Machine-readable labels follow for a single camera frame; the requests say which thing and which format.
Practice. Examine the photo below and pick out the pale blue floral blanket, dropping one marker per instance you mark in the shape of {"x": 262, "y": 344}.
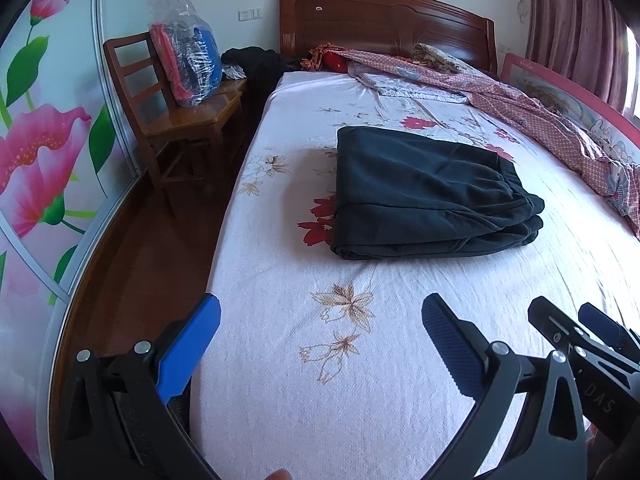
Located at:
{"x": 400, "y": 85}

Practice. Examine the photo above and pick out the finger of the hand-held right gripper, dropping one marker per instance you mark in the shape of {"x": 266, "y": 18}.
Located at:
{"x": 607, "y": 325}
{"x": 560, "y": 327}

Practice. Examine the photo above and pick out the red pillow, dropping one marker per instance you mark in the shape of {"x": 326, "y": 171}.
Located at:
{"x": 336, "y": 62}

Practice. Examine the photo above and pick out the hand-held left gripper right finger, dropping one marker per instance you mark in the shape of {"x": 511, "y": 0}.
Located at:
{"x": 450, "y": 340}

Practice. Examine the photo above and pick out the mauve curtain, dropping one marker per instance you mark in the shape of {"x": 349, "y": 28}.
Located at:
{"x": 575, "y": 25}

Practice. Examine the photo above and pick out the orange fringed cloth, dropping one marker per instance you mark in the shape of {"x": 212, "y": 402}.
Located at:
{"x": 317, "y": 55}

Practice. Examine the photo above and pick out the pink checked quilt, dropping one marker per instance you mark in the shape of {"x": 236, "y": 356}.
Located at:
{"x": 530, "y": 105}

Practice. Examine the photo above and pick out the window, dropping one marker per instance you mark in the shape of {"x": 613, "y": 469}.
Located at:
{"x": 634, "y": 75}

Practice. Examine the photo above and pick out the wooden nightstand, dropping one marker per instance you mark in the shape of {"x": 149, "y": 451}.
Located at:
{"x": 235, "y": 91}

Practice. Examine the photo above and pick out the patterned pillow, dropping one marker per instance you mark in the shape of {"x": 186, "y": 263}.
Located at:
{"x": 440, "y": 56}

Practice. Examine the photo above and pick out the black clothes pile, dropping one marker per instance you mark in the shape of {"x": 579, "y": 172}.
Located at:
{"x": 260, "y": 67}

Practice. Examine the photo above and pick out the flower print wardrobe door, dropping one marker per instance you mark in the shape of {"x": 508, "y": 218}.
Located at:
{"x": 45, "y": 160}

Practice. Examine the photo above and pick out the white wall switch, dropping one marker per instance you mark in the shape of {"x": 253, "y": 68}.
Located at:
{"x": 250, "y": 14}

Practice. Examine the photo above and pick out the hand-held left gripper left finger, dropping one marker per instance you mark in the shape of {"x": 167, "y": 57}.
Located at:
{"x": 190, "y": 340}

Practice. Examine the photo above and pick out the bed with floral sheet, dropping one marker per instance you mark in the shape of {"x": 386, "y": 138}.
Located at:
{"x": 400, "y": 335}

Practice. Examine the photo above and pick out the white striped cloth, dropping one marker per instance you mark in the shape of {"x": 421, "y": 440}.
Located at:
{"x": 233, "y": 72}

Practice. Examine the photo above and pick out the dark blue pants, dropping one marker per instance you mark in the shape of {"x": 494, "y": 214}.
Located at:
{"x": 420, "y": 185}

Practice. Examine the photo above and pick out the wooden headboard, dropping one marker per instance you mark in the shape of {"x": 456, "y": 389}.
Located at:
{"x": 380, "y": 20}

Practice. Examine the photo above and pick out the person's left hand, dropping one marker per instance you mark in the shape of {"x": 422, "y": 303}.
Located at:
{"x": 278, "y": 475}

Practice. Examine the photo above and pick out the wooden chair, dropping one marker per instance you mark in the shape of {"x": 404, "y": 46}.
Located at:
{"x": 190, "y": 120}

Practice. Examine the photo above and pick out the pink bed guard rail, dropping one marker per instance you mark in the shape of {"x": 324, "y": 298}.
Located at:
{"x": 550, "y": 80}

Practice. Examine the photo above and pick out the clear plastic bag of clothes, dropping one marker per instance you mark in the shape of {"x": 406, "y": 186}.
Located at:
{"x": 192, "y": 60}

